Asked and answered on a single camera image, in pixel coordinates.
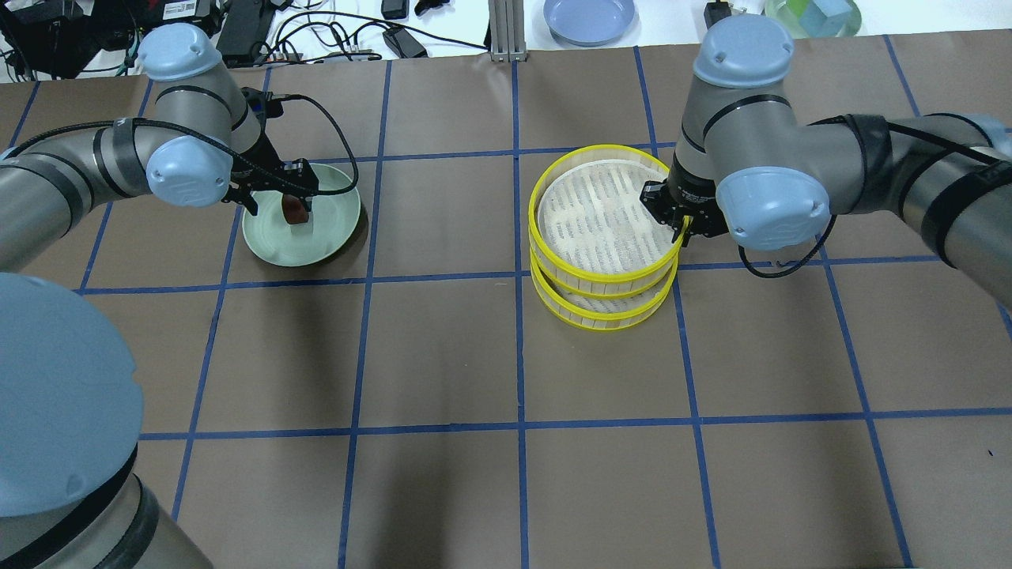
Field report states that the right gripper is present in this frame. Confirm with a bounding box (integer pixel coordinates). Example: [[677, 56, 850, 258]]
[[640, 158, 729, 248]]

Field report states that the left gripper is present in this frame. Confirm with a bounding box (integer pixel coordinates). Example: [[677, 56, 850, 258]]
[[221, 134, 319, 217]]

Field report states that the brown steamed bun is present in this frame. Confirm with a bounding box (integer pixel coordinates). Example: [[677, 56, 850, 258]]
[[281, 194, 312, 226]]

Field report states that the yellow bamboo steamer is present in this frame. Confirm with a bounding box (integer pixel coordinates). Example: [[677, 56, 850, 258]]
[[527, 144, 678, 301], [531, 263, 678, 332]]

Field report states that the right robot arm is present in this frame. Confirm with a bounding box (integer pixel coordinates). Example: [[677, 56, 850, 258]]
[[640, 15, 1011, 307]]

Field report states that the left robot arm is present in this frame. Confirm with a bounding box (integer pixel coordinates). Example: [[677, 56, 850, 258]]
[[2, 23, 322, 568]]

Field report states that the light green plate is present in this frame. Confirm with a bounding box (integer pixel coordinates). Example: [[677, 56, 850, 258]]
[[240, 187, 361, 267]]

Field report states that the black power brick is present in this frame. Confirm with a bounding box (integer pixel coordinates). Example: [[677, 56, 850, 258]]
[[217, 1, 274, 68]]

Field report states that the black power adapter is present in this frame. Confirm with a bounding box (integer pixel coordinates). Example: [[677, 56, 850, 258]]
[[704, 0, 734, 29]]

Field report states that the blue plate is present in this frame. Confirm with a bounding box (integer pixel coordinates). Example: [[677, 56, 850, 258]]
[[542, 1, 636, 47]]

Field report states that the clear green bowl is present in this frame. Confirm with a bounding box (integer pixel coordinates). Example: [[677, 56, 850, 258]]
[[763, 1, 863, 39]]

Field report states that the green sponge block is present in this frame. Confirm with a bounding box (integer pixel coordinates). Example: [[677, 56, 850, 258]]
[[785, 0, 823, 36]]

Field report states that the blue sponge block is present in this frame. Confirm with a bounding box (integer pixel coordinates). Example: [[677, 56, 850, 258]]
[[813, 1, 853, 37]]

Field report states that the aluminium frame post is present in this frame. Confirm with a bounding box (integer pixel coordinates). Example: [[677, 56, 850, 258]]
[[488, 0, 528, 62]]

